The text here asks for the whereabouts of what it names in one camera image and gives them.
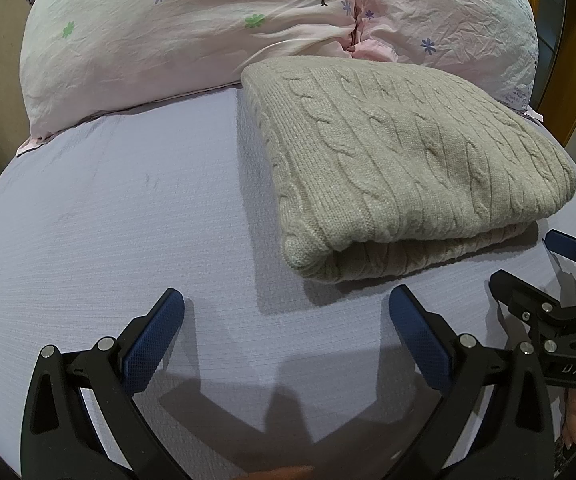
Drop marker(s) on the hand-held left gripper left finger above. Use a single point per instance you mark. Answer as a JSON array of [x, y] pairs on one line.
[[152, 346]]

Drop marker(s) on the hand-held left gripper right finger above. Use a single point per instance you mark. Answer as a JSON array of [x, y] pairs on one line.
[[420, 341]]

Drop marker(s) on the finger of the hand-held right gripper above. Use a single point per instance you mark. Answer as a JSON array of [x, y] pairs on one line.
[[570, 247], [520, 301]]

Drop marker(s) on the pink floral pillow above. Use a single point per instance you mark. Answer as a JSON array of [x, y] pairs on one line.
[[447, 15], [168, 35]]

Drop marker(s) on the lavender bed sheet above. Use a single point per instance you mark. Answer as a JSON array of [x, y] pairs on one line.
[[118, 240]]

